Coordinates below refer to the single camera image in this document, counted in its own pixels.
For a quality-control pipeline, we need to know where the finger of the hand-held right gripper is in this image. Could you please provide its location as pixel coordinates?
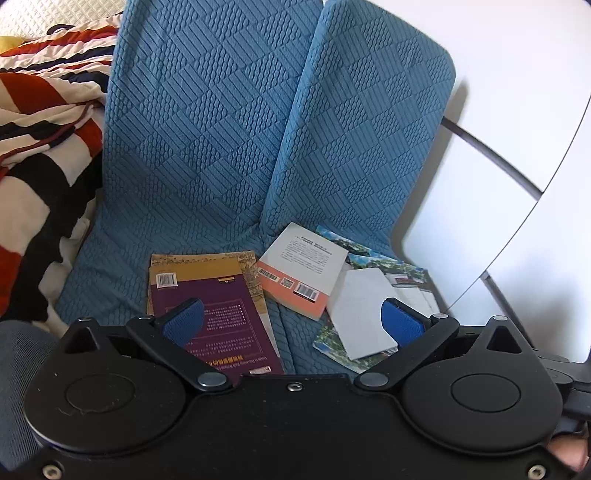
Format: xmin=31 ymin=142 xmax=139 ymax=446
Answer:
xmin=531 ymin=351 xmax=591 ymax=386

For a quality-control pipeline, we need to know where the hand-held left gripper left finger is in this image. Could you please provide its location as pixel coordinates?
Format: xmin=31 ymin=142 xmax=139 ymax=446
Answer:
xmin=60 ymin=298 xmax=233 ymax=394

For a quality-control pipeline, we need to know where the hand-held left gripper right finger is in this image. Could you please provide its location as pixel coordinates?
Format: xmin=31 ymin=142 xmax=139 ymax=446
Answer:
xmin=353 ymin=298 xmax=532 ymax=394

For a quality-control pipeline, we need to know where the purple and gold book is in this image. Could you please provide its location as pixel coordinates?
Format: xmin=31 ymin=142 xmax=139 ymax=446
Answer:
xmin=150 ymin=261 xmax=286 ymax=388

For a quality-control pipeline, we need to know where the brown painting cover book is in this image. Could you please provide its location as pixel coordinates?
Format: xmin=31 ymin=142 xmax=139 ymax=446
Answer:
xmin=147 ymin=250 xmax=280 ymax=365

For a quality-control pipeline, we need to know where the white and orange book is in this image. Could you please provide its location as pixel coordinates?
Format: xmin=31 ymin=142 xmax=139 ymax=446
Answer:
xmin=255 ymin=222 xmax=350 ymax=322

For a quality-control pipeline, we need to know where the person's right hand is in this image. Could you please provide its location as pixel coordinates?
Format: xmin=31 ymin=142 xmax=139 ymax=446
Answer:
xmin=547 ymin=431 xmax=591 ymax=480

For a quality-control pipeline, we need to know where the white round-cornered table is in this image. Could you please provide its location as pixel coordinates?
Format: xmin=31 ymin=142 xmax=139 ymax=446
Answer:
xmin=402 ymin=0 xmax=591 ymax=312

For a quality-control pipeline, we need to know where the person's grey trouser leg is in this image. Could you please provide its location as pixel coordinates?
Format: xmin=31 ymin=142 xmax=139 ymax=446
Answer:
xmin=0 ymin=320 xmax=63 ymax=474

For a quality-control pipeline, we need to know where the red black striped blanket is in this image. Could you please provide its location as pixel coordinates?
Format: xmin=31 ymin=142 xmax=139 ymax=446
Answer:
xmin=0 ymin=23 xmax=123 ymax=333

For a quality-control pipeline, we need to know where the white quilted mattress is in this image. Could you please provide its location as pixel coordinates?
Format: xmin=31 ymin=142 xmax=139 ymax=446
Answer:
xmin=0 ymin=0 xmax=127 ymax=40

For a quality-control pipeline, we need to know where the grey metal tube frame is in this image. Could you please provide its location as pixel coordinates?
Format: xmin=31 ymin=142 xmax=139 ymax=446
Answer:
xmin=441 ymin=115 xmax=544 ymax=324

